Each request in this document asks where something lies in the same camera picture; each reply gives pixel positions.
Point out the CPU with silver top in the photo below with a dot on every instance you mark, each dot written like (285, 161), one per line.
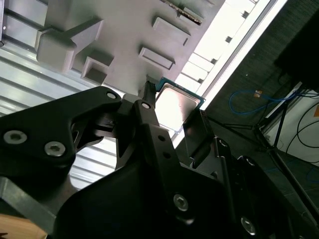
(174, 107)

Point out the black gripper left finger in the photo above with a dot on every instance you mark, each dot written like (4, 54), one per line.
(37, 129)

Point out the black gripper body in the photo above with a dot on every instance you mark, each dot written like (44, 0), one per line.
(112, 211)

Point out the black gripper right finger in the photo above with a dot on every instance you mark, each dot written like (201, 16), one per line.
(249, 199)

